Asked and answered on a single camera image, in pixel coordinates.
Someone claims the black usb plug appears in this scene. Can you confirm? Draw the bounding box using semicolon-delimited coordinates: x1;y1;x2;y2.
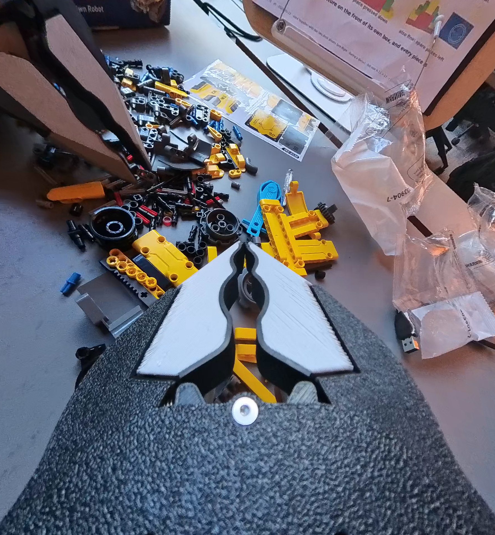
394;311;420;358

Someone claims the yellow sticker sheet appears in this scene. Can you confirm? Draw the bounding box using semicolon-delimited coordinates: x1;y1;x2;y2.
182;59;320;155

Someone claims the yellow beam frame assembly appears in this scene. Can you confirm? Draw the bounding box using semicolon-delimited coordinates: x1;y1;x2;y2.
259;181;339;276

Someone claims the dark blue kit box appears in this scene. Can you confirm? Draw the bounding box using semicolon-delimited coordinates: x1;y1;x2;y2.
74;0;170;31

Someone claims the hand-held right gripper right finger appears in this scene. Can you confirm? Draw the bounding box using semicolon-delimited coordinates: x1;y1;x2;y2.
246;242;355;393

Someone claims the white paper sachet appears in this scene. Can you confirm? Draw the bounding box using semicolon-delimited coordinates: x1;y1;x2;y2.
408;292;495;360

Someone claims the instruction sheet stand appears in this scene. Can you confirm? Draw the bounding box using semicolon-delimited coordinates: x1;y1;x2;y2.
242;0;495;132

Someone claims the black round rim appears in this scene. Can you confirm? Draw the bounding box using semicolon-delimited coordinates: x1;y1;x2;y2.
89;206;139;251

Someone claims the pile of building brick parts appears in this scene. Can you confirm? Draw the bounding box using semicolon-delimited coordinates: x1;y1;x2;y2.
32;59;340;402

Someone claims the dark grey wheel hub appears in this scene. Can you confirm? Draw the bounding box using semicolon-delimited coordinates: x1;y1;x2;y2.
200;208;244;246

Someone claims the blue brick separator tool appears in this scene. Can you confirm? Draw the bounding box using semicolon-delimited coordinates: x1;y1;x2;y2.
241;179;283;237

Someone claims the yellow studded block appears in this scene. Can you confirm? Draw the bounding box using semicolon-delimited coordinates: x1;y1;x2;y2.
131;229;199;288

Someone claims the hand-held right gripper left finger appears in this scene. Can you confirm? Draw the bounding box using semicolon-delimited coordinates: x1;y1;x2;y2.
136;242;247;389

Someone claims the grey desk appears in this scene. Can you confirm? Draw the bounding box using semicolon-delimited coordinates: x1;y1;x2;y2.
0;0;495;527

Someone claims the yellow pointed panel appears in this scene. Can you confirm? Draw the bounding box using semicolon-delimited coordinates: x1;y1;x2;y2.
47;181;107;203

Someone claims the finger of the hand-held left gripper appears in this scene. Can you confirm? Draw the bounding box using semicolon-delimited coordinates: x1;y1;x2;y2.
0;49;139;185
42;12;153;171

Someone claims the black office chair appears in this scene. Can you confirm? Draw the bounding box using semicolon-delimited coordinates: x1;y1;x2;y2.
425;121;474;176

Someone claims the grey toothed rack piece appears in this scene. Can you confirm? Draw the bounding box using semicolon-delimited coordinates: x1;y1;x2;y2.
75;257;166;338

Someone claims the small grey wheel hub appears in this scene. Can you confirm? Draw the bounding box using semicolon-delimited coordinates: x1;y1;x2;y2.
237;269;258;308

